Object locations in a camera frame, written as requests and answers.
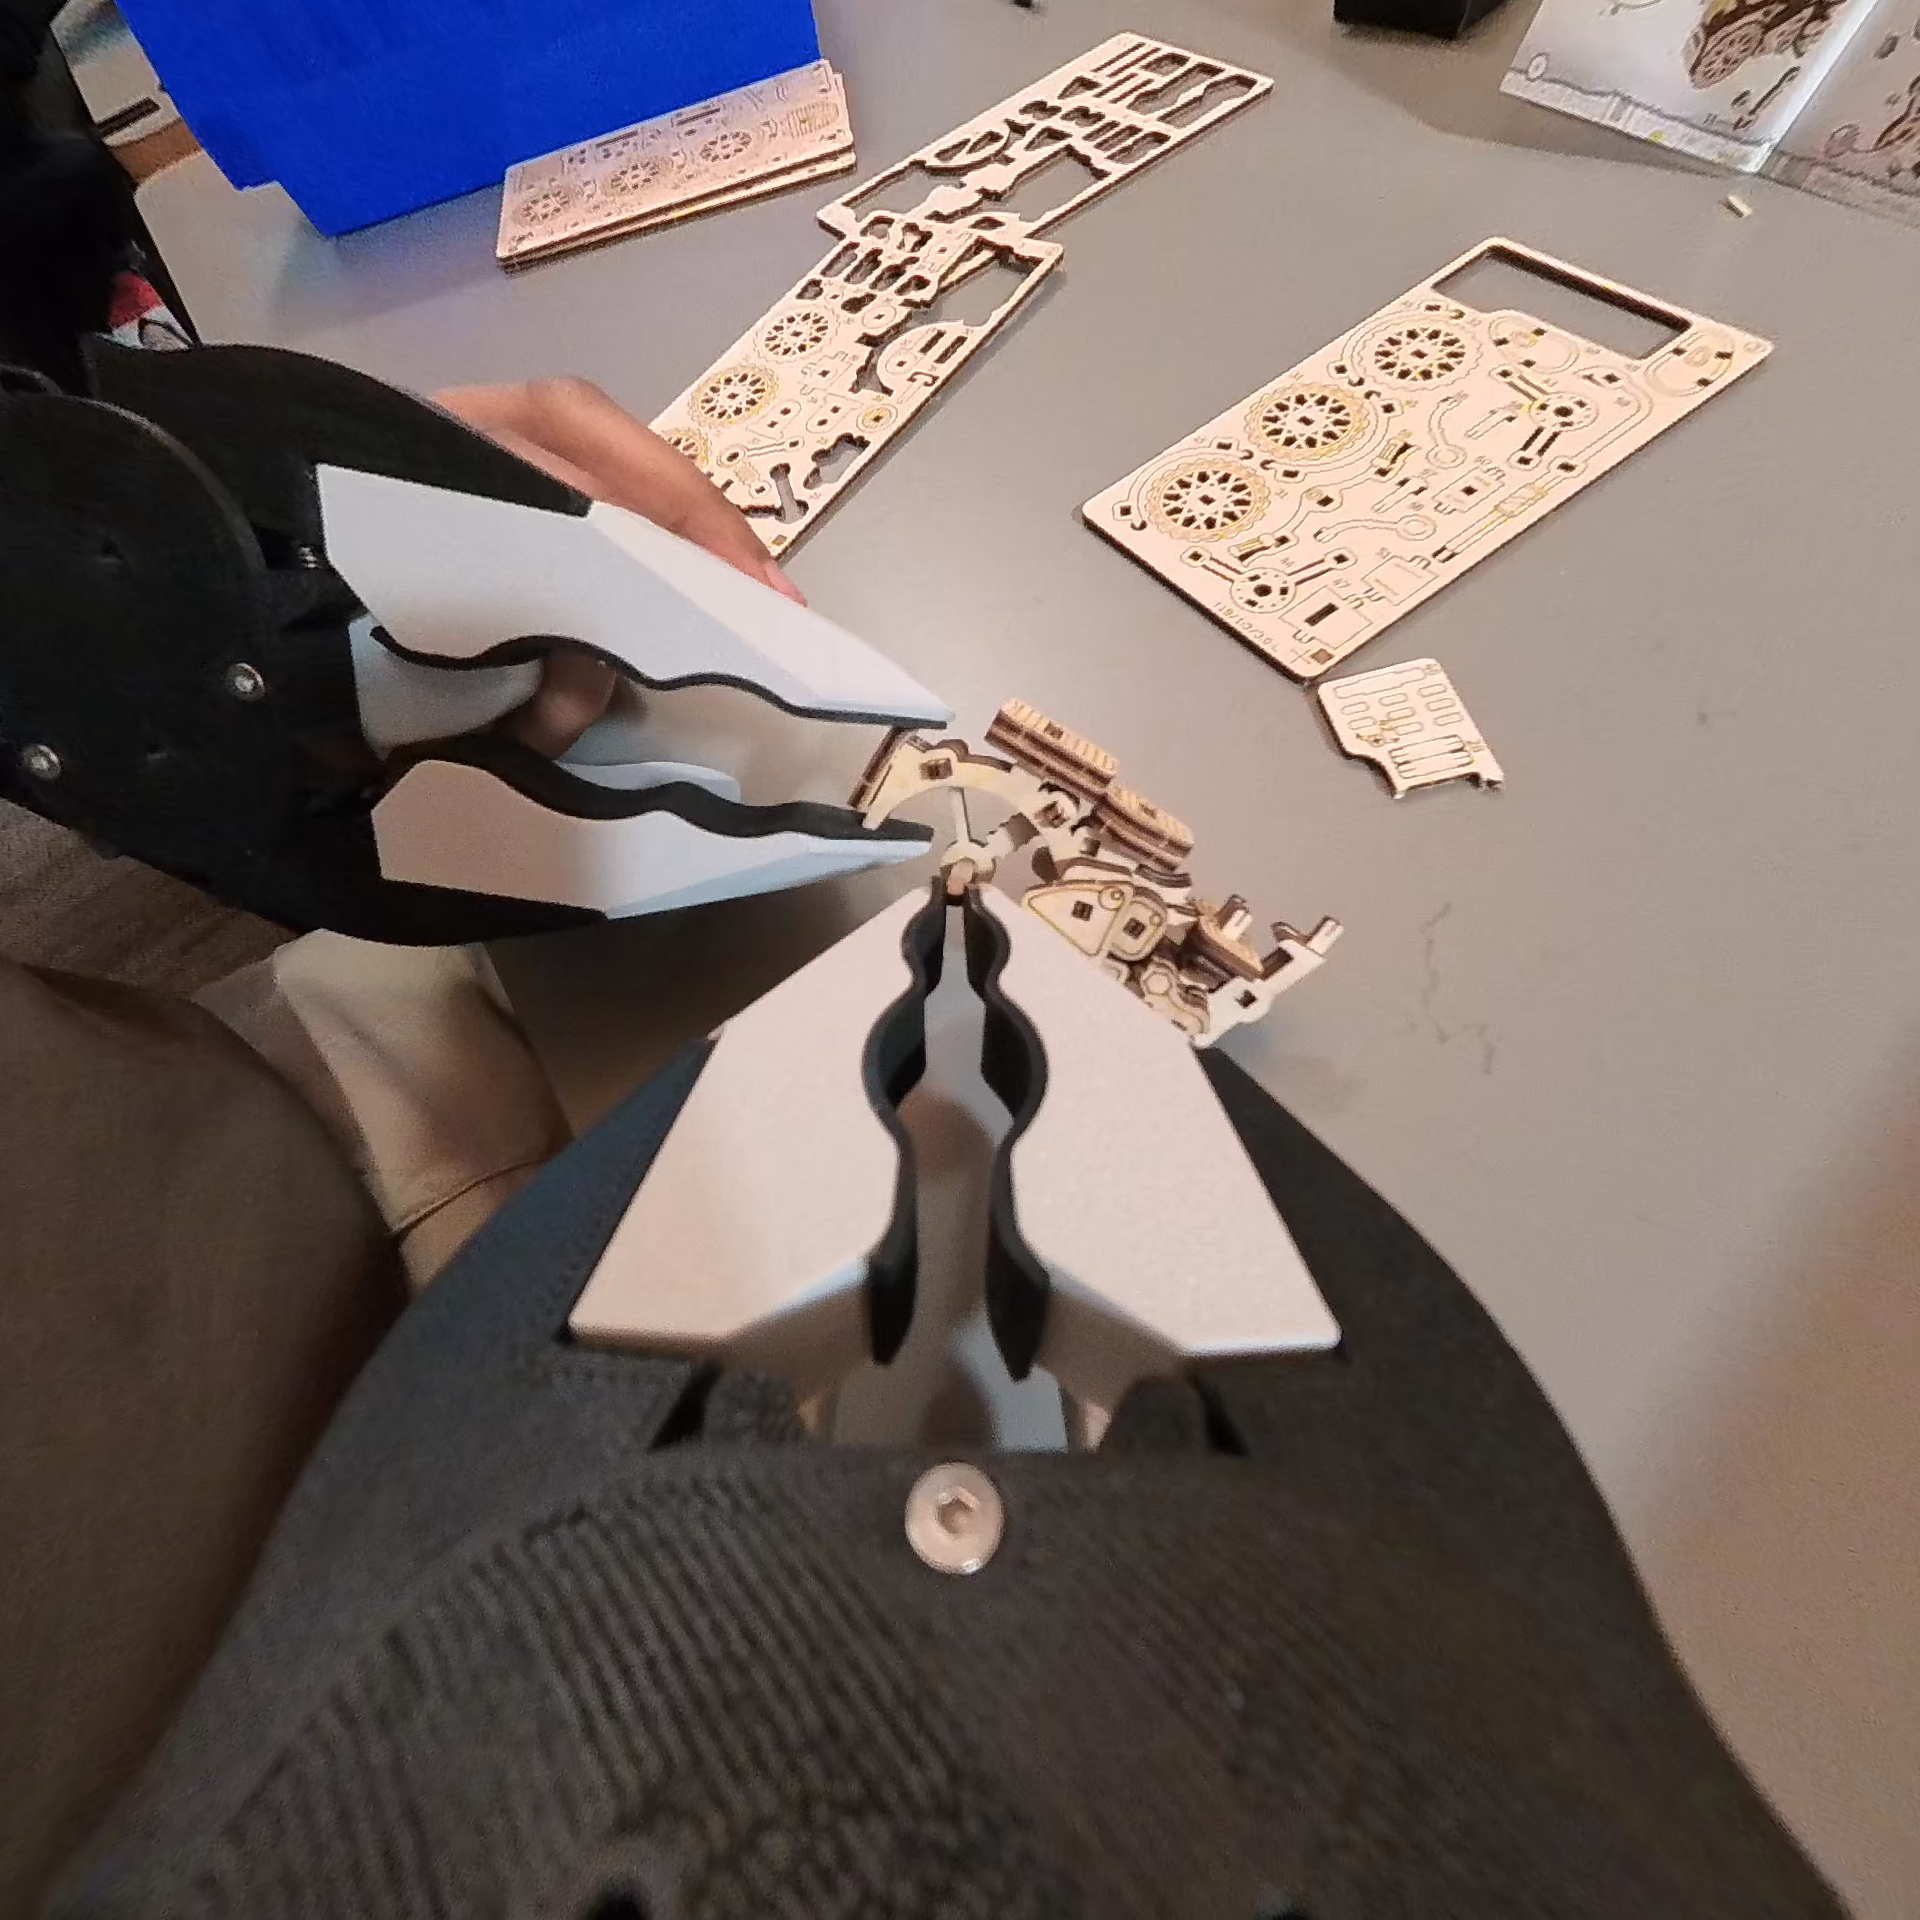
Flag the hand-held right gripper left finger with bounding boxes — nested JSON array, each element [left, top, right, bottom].
[[567, 886, 964, 1442]]

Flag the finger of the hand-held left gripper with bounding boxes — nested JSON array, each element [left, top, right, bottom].
[[310, 459, 958, 733], [373, 705, 937, 923]]

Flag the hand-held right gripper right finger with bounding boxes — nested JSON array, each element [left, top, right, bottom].
[[966, 887, 1341, 1445]]

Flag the wooden mechanical model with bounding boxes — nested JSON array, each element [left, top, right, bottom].
[[847, 698, 1341, 1049]]

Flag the grey desk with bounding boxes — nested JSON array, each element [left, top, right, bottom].
[[142, 0, 1920, 1920]]

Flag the person's left hand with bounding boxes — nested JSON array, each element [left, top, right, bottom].
[[432, 376, 812, 759]]

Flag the partly emptied wooden sheet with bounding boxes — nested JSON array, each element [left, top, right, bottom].
[[645, 217, 1067, 561]]

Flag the person's beige trousers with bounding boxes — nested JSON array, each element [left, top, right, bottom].
[[193, 902, 600, 1249]]

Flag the stacked wooden parts sheets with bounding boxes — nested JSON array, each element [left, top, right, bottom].
[[495, 103, 857, 272]]

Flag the blue plastic bin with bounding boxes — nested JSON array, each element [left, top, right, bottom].
[[112, 0, 838, 240]]

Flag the small wooden slotted piece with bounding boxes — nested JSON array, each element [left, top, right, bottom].
[[1316, 662, 1507, 800]]

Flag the person's olive shirt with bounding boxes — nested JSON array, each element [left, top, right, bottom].
[[0, 944, 413, 1920]]

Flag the wooden gear parts sheet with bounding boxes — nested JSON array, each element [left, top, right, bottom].
[[1083, 239, 1775, 687]]

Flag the illustrated instruction booklet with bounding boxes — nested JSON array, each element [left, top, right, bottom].
[[1499, 0, 1920, 227]]

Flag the empty wooden frame sheet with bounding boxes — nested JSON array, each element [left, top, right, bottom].
[[815, 33, 1272, 249]]

